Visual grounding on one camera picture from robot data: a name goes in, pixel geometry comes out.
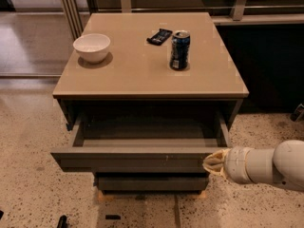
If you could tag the white ceramic bowl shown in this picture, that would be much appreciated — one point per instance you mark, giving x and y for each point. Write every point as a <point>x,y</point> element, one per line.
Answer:
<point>93,48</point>

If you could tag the black snack packet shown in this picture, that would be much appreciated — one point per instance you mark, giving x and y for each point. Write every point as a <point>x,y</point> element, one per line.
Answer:
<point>160,37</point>

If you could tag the grey lower drawer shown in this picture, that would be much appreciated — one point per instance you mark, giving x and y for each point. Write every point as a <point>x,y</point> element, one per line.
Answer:
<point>124,182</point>

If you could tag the grey drawer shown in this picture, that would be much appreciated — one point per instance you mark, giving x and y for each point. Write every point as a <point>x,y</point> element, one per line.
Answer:
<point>124,182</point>
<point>142,145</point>

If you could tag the grey drawer cabinet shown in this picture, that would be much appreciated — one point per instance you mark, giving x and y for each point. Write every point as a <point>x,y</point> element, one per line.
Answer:
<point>136,80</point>

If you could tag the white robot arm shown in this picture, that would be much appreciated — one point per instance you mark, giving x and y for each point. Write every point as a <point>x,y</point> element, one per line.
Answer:
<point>281,167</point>

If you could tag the blue soda can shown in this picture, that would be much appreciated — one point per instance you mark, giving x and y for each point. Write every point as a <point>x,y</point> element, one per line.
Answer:
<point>180,49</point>

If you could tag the metal window frame post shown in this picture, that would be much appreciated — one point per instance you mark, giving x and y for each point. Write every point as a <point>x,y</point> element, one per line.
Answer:
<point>72,14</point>

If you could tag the grey top drawer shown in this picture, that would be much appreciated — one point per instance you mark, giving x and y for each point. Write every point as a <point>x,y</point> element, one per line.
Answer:
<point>142,145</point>

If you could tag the metal railing shelf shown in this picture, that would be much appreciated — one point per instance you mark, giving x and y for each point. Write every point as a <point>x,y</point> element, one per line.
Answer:
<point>223,12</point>

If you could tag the black object floor left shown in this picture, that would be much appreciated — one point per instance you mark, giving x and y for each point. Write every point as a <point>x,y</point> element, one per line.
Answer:
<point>62,223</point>

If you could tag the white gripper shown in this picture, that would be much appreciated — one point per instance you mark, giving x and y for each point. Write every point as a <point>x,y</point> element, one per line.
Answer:
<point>235,164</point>

